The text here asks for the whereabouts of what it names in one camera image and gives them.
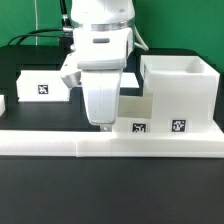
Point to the white rear drawer tray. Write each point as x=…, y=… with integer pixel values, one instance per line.
x=41, y=86

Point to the white L-shaped obstacle rail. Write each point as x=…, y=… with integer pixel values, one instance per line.
x=107, y=144

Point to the white block at left edge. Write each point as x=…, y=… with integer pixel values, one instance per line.
x=2, y=104

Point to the white drawer tray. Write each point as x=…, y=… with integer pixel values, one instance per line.
x=134, y=115
x=41, y=86

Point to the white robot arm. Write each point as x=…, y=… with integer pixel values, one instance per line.
x=104, y=35

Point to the white drawer cabinet box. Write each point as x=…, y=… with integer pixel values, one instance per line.
x=183, y=89

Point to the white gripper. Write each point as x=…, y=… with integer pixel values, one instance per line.
x=101, y=96

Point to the white fiducial marker sheet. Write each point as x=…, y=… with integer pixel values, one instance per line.
x=128, y=80

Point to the white front drawer tray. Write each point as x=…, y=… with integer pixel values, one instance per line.
x=134, y=115

